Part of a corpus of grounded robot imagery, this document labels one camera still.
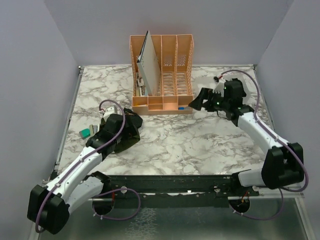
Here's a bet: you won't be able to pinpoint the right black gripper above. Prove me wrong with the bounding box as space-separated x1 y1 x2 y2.
189 87 231 112

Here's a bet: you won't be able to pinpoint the black patterned boxer underwear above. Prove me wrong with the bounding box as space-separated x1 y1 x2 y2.
98 108 143 157

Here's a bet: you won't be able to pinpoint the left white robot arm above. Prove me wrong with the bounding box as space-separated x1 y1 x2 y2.
27 113 126 234

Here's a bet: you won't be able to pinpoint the clear plastic compartment tray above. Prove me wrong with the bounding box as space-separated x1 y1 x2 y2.
188 74 251 112

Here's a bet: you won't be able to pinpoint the teal green eraser block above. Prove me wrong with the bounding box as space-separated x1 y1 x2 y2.
79 128 91 140

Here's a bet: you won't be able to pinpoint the stationery items in organizer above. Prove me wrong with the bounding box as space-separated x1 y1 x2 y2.
137 77 145 97

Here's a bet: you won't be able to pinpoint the peach plastic file organizer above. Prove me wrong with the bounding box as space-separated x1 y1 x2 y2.
129 34 194 115

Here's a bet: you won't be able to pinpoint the white grey binder folder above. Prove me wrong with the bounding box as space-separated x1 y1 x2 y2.
137 30 161 96

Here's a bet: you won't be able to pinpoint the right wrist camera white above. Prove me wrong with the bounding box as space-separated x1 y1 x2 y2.
213 81 225 97

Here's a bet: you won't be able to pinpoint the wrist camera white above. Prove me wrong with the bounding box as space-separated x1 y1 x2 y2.
213 81 225 97
102 105 118 121

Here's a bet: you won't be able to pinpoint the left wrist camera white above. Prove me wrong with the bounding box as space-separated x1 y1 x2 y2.
102 105 118 121

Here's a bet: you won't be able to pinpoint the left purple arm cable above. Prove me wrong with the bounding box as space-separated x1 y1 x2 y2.
34 99 141 234

